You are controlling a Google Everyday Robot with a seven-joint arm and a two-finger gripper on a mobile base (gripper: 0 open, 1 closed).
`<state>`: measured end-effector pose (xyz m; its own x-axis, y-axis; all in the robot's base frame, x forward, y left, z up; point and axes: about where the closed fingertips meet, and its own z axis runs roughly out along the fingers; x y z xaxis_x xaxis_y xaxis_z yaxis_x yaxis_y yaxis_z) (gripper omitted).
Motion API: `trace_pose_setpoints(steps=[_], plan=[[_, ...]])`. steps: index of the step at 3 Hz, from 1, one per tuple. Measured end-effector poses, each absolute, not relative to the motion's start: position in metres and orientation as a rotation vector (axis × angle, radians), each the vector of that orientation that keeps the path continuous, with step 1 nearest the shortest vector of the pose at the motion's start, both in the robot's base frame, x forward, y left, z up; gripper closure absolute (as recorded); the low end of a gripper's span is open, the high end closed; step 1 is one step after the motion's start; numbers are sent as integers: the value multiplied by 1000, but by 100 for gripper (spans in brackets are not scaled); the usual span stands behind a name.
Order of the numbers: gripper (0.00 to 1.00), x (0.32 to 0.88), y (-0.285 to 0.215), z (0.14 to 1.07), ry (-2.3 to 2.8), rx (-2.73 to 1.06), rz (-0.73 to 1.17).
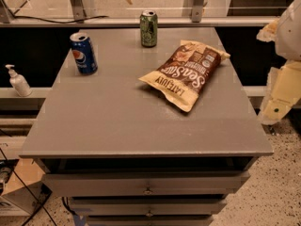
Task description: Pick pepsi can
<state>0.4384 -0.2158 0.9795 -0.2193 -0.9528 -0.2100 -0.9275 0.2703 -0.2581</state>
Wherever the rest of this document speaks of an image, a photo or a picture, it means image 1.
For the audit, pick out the blue pepsi can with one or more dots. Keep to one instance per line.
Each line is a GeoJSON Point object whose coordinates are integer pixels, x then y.
{"type": "Point", "coordinates": [83, 53]}

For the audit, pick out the metal bracket right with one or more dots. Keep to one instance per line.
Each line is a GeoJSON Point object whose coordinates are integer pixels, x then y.
{"type": "Point", "coordinates": [197, 10]}

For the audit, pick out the top drawer with knob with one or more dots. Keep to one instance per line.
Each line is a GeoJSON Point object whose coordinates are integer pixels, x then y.
{"type": "Point", "coordinates": [145, 184]}

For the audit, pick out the grey drawer cabinet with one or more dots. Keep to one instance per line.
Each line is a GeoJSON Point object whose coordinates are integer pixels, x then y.
{"type": "Point", "coordinates": [111, 122]}

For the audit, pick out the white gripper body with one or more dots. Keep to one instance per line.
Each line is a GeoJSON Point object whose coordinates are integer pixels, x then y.
{"type": "Point", "coordinates": [289, 37]}

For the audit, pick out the cardboard box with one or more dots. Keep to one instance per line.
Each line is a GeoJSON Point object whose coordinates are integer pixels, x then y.
{"type": "Point", "coordinates": [19, 195]}

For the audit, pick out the middle drawer with knob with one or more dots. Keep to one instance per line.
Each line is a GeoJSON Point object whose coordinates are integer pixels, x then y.
{"type": "Point", "coordinates": [147, 207]}

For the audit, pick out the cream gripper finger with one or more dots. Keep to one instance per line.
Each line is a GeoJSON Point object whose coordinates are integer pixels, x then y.
{"type": "Point", "coordinates": [268, 33]}
{"type": "Point", "coordinates": [283, 91]}

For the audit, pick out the white pump bottle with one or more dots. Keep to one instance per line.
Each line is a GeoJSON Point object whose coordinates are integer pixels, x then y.
{"type": "Point", "coordinates": [18, 82]}

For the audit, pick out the brown chips bag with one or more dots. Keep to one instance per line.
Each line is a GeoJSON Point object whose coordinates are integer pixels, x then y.
{"type": "Point", "coordinates": [182, 77]}

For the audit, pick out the metal bracket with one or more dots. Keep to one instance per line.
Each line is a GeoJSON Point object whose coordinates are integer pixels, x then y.
{"type": "Point", "coordinates": [78, 10]}
{"type": "Point", "coordinates": [197, 10]}

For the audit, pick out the green soda can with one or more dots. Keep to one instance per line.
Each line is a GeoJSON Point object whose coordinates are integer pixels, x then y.
{"type": "Point", "coordinates": [148, 28]}

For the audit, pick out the bottom drawer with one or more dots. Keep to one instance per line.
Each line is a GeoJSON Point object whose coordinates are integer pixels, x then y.
{"type": "Point", "coordinates": [152, 221]}

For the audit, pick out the metal bracket left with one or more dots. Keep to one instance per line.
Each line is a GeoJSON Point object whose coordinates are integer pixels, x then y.
{"type": "Point", "coordinates": [78, 10]}

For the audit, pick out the drawer with knob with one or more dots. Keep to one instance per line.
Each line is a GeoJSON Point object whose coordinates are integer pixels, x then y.
{"type": "Point", "coordinates": [147, 207]}
{"type": "Point", "coordinates": [145, 184]}

